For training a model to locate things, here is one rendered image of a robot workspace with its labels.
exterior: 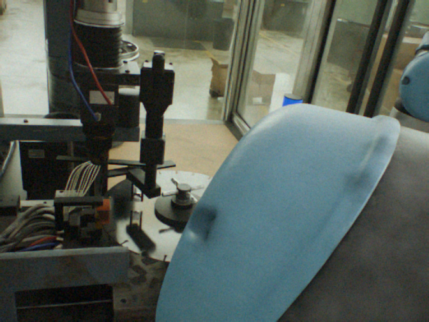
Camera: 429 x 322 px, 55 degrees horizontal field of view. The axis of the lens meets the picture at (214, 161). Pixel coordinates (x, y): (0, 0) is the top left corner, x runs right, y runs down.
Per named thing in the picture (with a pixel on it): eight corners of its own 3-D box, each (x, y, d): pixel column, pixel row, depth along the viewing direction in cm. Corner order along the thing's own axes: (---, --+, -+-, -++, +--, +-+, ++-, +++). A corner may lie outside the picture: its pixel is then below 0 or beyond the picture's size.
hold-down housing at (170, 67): (166, 157, 78) (176, 50, 69) (166, 169, 74) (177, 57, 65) (137, 155, 77) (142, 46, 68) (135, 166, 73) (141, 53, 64)
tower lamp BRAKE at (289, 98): (295, 105, 99) (298, 93, 98) (303, 112, 95) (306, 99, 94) (278, 105, 98) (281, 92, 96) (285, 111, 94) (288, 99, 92)
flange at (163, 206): (143, 203, 85) (144, 193, 84) (186, 190, 92) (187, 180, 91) (175, 231, 78) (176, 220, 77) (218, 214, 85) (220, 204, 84)
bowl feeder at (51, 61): (131, 125, 172) (135, 38, 156) (138, 159, 146) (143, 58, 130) (53, 123, 163) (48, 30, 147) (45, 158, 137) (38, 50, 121)
